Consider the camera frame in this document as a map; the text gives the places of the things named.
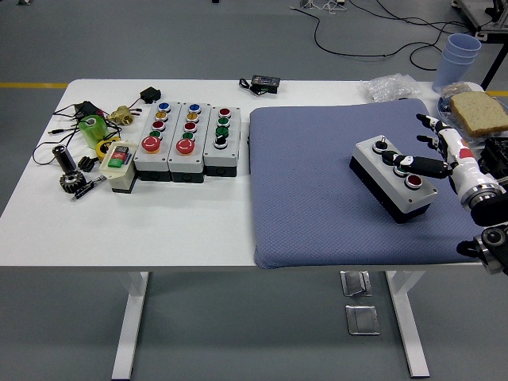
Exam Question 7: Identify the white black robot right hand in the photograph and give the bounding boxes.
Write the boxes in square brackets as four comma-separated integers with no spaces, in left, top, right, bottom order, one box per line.
[380,113,499,199]

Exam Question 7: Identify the grey four-control button box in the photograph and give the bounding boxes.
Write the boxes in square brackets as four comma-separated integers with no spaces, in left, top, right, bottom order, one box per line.
[348,135,440,224]
[203,105,243,178]

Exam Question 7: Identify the grey five-button emergency stop box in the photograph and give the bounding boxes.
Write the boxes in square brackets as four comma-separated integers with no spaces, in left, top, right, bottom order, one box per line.
[133,101,182,183]
[168,101,214,184]

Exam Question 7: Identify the black device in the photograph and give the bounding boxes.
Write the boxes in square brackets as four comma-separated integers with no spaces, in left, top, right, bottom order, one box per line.
[479,137,508,178]

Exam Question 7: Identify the white bread slice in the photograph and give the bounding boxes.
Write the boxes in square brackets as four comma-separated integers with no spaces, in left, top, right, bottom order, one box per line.
[449,90,508,138]

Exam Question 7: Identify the clear plastic bread wrap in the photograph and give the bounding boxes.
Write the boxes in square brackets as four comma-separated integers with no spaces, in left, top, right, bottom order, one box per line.
[437,94,508,140]

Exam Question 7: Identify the brown bread slice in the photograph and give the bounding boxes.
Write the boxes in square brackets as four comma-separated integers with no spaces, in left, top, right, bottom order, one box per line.
[441,82,483,98]

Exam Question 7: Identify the light blue plastic cup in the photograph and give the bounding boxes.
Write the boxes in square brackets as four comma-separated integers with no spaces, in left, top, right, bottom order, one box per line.
[441,49,477,67]
[444,33,483,60]
[431,55,475,94]

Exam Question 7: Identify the clear plastic bag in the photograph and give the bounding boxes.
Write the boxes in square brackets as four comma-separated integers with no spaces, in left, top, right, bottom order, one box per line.
[360,73,421,103]

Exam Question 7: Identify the blue-grey quilted mat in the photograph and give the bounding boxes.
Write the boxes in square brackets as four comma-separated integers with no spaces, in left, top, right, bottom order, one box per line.
[248,98,488,271]

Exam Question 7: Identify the open metal floor socket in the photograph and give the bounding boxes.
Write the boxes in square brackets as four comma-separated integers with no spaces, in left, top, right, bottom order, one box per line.
[340,271,374,298]

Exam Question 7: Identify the white table leg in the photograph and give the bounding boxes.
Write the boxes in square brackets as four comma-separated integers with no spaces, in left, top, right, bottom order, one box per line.
[385,269,432,378]
[110,271,151,381]

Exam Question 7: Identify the closed metal floor socket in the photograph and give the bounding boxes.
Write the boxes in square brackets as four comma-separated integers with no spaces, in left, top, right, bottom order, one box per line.
[344,304,381,337]

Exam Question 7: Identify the black digital meter module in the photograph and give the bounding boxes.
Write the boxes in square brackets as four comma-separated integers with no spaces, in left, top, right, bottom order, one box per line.
[239,74,282,96]

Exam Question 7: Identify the black servo motor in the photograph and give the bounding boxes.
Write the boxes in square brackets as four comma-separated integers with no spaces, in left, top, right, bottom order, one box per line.
[139,87,164,105]

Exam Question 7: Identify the brass valve fitting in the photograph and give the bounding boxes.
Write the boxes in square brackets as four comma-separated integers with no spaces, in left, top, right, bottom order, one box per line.
[106,105,135,126]

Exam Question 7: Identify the yellow tape roll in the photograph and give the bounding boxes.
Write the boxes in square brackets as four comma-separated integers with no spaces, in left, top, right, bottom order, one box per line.
[94,137,122,162]

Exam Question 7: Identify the green transparent tape roll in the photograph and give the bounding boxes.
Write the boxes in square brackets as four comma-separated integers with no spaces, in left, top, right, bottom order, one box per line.
[78,114,110,147]

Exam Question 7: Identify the black metal rod tool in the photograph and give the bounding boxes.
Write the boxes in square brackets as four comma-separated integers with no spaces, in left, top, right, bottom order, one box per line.
[70,174,107,202]

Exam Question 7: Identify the black power adapter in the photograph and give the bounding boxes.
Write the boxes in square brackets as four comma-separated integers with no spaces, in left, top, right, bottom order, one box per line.
[75,101,102,119]

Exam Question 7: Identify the large black bevel gear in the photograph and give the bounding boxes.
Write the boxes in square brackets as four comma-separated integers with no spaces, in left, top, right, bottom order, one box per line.
[59,171,87,194]

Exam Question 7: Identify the black metal cylinder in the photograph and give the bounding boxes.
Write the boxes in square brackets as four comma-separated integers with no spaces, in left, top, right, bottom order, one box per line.
[52,144,76,174]

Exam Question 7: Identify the aluminium frame stand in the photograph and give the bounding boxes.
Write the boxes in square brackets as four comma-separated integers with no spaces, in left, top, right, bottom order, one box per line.
[452,0,508,92]

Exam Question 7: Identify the black floor cable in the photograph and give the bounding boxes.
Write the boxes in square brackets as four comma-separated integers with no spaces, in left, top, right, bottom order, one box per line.
[313,0,485,72]

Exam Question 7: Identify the white floor cables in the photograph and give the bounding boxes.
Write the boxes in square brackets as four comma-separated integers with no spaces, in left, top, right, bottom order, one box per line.
[289,0,348,15]

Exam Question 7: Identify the white box with green switch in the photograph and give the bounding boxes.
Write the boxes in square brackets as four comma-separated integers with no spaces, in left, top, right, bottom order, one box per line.
[98,138,140,195]

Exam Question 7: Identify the thin black cable with plug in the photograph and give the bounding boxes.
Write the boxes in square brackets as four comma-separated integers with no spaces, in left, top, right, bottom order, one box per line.
[32,118,87,166]

